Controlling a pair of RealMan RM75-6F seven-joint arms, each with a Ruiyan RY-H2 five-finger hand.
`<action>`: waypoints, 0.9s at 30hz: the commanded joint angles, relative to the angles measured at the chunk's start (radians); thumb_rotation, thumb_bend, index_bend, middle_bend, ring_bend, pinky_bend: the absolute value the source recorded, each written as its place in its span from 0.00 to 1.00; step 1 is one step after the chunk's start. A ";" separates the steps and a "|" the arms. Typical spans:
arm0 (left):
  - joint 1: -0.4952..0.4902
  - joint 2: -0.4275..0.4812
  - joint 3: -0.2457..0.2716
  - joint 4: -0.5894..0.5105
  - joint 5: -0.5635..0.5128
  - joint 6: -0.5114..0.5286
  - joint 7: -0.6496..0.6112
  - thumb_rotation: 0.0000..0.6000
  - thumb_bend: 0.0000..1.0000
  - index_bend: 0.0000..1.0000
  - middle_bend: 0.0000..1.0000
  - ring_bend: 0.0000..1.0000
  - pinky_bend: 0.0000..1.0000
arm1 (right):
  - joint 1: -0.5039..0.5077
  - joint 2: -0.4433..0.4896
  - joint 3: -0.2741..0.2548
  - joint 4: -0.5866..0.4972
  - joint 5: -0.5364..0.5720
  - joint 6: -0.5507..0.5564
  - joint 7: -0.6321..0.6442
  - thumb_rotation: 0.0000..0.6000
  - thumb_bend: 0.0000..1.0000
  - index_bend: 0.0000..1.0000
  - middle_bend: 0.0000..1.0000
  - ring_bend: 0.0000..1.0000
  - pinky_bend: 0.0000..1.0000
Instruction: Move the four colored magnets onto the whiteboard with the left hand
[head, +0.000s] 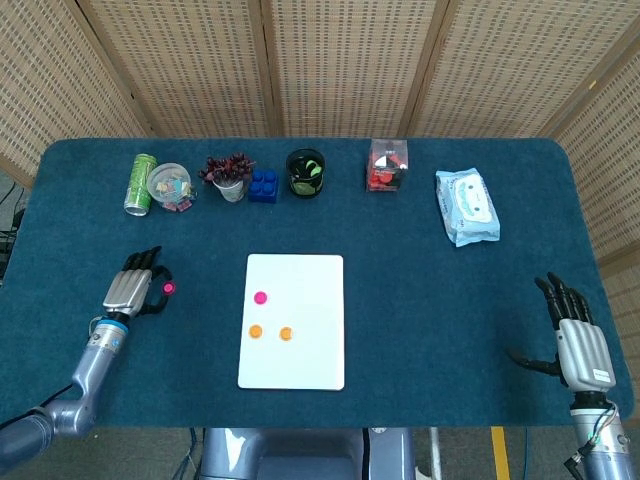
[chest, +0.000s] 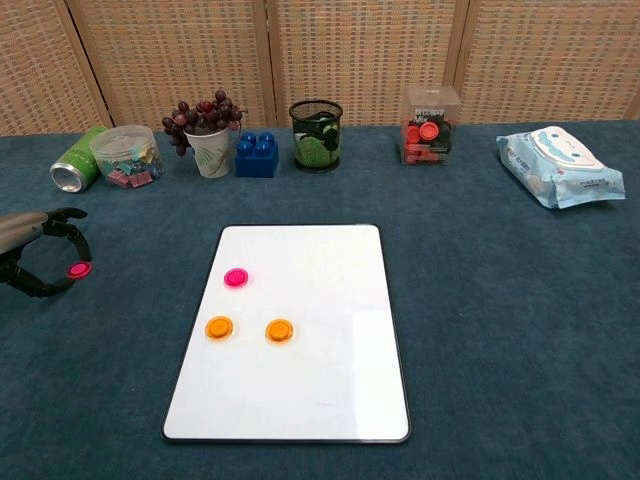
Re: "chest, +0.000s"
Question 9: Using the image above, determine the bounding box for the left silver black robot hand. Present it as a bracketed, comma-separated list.
[0, 207, 94, 300]

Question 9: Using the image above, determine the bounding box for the clear jar of binder clips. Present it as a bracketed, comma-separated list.
[89, 124, 166, 190]

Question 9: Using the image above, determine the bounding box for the white paper cup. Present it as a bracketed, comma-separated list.
[183, 127, 236, 179]

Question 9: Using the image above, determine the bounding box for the blue wet wipes pack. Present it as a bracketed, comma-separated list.
[495, 125, 626, 210]

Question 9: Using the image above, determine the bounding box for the black mesh pen holder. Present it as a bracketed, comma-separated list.
[288, 99, 344, 173]

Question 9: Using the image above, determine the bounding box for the blue building block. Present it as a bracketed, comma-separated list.
[234, 131, 279, 179]

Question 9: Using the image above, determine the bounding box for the green drink can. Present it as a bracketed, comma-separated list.
[48, 124, 109, 194]

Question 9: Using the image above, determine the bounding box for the clear box of magnets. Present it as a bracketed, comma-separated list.
[398, 85, 462, 167]

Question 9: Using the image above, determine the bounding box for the purple grape bunch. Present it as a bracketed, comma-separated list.
[161, 89, 247, 157]

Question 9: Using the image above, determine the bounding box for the blue felt table cover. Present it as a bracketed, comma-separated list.
[0, 118, 640, 480]

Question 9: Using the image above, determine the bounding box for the yellow round magnet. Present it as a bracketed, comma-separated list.
[264, 318, 295, 345]
[204, 315, 235, 343]

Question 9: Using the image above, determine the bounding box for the woven bamboo folding screen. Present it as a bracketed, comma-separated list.
[0, 0, 640, 137]

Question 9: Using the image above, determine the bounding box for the white magnetic whiteboard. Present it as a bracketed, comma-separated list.
[160, 224, 412, 446]

